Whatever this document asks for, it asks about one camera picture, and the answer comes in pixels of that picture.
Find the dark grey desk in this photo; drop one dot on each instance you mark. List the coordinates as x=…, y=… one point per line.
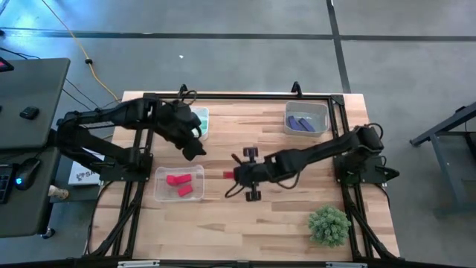
x=33, y=212
x=33, y=89

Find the black metal table frame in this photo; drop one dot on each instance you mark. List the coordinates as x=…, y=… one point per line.
x=241, y=96

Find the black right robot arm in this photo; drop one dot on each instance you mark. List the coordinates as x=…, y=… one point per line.
x=316, y=156

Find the white plastic bin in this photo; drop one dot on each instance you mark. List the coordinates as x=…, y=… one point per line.
x=204, y=136

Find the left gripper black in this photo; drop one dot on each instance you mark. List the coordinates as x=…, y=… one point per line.
x=178, y=123

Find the grey plastic bin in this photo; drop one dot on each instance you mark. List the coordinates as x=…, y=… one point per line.
x=316, y=109

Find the silver bracket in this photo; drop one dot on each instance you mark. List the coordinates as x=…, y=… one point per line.
x=346, y=265
x=138, y=264

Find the black computer mouse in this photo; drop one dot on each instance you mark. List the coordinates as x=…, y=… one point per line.
x=26, y=173

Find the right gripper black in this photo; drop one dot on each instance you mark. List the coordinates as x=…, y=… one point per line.
x=251, y=173

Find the small black device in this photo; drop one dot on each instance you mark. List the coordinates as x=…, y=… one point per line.
x=29, y=112

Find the long red block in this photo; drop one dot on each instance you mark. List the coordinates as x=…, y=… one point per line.
x=228, y=175
x=183, y=178

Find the black side table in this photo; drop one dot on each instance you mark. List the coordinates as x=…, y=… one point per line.
x=446, y=124

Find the clear plastic bin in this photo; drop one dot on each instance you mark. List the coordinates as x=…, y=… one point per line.
x=161, y=193

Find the small beige object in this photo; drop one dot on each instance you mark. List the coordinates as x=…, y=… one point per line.
x=57, y=192

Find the black desk foot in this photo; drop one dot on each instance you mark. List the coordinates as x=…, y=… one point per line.
x=48, y=233

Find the black frame clamp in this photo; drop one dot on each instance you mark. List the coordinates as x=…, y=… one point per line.
x=296, y=88
x=182, y=89

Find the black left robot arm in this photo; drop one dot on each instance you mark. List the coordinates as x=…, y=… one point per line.
x=108, y=117

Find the black device with screen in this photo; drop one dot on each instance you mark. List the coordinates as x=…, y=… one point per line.
x=4, y=65

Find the black keyboard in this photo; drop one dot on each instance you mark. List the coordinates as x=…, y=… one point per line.
x=3, y=182

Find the small green artificial plant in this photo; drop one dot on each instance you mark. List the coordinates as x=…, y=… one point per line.
x=329, y=226

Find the white printed box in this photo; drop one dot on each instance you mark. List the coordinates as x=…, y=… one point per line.
x=83, y=176

